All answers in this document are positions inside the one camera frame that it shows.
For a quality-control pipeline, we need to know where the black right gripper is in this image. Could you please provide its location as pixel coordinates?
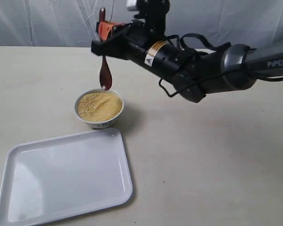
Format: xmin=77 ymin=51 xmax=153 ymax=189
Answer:
xmin=91 ymin=20 xmax=194 ymax=78

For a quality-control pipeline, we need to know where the dark brown wooden spoon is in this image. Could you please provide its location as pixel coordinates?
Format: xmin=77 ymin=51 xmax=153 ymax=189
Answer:
xmin=99 ymin=8 xmax=112 ymax=90

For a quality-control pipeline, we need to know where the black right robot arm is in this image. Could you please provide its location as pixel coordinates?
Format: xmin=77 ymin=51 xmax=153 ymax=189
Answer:
xmin=92 ymin=20 xmax=283 ymax=103

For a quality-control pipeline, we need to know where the white bowl of yellow grain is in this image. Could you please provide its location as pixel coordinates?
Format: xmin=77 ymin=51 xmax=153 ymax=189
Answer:
xmin=74 ymin=89 xmax=125 ymax=129

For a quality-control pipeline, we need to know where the white backdrop curtain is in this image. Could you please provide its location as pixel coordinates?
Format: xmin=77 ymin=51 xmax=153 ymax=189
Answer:
xmin=0 ymin=0 xmax=283 ymax=49

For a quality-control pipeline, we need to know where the white rectangular tray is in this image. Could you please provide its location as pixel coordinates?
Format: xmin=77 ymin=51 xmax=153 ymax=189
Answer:
xmin=0 ymin=128 xmax=133 ymax=226

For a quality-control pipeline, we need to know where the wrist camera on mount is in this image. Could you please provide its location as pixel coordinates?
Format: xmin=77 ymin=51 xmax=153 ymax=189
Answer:
xmin=126 ymin=0 xmax=170 ymax=35

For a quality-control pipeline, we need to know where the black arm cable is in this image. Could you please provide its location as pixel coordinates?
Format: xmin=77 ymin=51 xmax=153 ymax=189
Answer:
xmin=158 ymin=33 xmax=283 ymax=97

